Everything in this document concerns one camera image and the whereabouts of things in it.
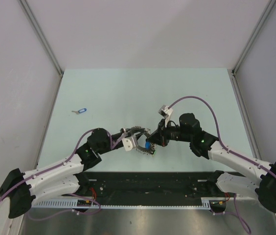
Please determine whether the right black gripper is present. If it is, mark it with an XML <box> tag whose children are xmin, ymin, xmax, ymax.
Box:
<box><xmin>146</xmin><ymin>118</ymin><xmax>192</xmax><ymax>147</ymax></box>

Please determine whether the large metal keyring disc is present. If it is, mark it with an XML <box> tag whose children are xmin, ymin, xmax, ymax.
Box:
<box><xmin>136</xmin><ymin>135</ymin><xmax>156</xmax><ymax>156</ymax></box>

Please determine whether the key with blue tag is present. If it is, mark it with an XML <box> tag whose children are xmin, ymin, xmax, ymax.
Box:
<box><xmin>72</xmin><ymin>108</ymin><xmax>87</xmax><ymax>115</ymax></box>

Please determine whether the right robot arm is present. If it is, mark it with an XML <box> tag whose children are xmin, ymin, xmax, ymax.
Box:
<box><xmin>146</xmin><ymin>113</ymin><xmax>276</xmax><ymax>213</ymax></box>

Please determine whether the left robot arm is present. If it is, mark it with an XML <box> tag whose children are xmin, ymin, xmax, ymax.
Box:
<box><xmin>0</xmin><ymin>126</ymin><xmax>156</xmax><ymax>218</ymax></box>

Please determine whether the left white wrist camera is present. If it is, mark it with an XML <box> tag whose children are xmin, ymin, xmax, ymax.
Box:
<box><xmin>122</xmin><ymin>136</ymin><xmax>138</xmax><ymax>151</ymax></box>

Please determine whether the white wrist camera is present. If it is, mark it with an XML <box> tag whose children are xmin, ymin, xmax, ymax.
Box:
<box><xmin>158</xmin><ymin>105</ymin><xmax>173</xmax><ymax>123</ymax></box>
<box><xmin>122</xmin><ymin>136</ymin><xmax>138</xmax><ymax>151</ymax></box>

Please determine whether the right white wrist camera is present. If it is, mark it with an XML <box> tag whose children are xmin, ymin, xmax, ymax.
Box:
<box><xmin>158</xmin><ymin>105</ymin><xmax>173</xmax><ymax>123</ymax></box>

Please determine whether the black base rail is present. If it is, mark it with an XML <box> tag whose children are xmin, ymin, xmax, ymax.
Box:
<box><xmin>76</xmin><ymin>172</ymin><xmax>226</xmax><ymax>206</ymax></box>

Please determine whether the white slotted cable duct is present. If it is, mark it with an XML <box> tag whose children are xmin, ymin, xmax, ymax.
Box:
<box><xmin>33</xmin><ymin>198</ymin><xmax>211</xmax><ymax>210</ymax></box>

